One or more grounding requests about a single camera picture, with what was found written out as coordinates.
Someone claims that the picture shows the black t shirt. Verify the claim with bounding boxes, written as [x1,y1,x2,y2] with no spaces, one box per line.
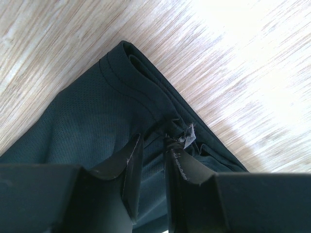
[0,41,246,233]

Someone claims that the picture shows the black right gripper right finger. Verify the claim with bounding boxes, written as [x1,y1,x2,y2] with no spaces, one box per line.
[164,138,311,233]

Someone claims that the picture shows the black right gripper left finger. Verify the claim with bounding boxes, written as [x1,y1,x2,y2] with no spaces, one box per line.
[0,134,143,233]

